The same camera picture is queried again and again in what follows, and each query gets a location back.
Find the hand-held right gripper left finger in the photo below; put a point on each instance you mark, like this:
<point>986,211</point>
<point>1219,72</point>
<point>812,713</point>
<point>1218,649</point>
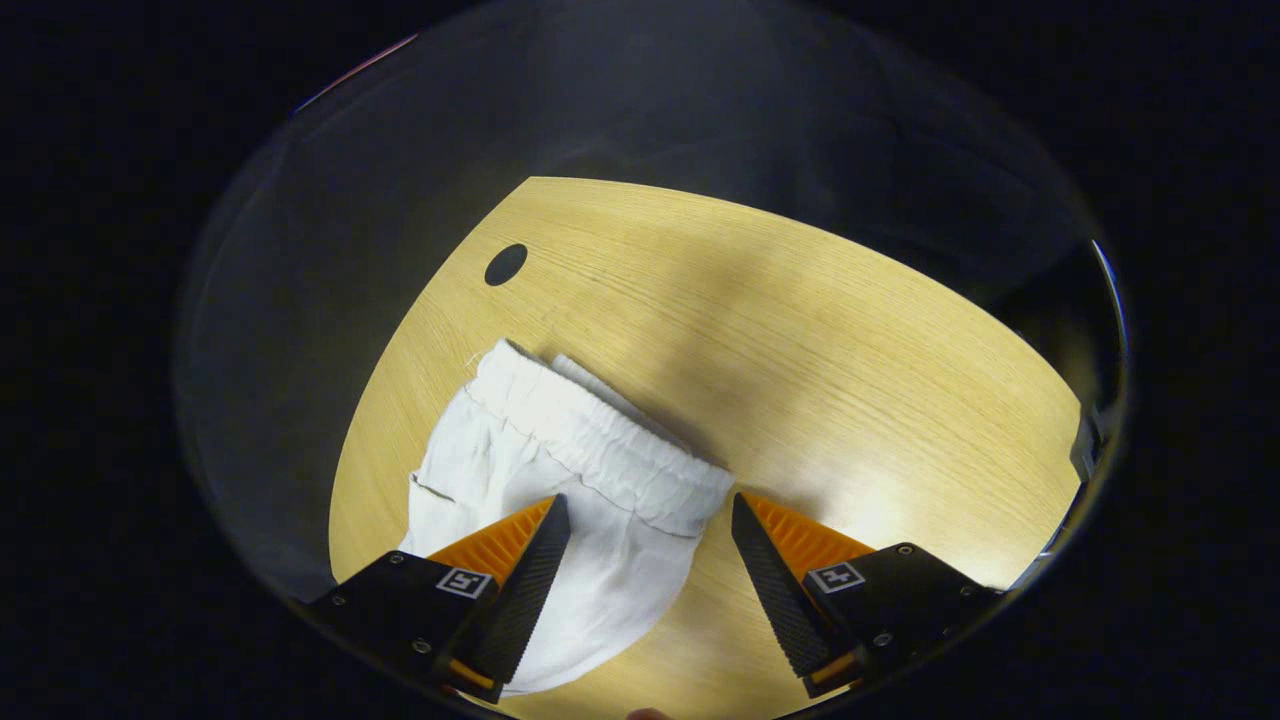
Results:
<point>528,590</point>

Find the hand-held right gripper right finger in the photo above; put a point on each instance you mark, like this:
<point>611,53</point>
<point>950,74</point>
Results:
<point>775,585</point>

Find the white jeans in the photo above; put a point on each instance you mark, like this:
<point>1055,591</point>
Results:
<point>590,480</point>

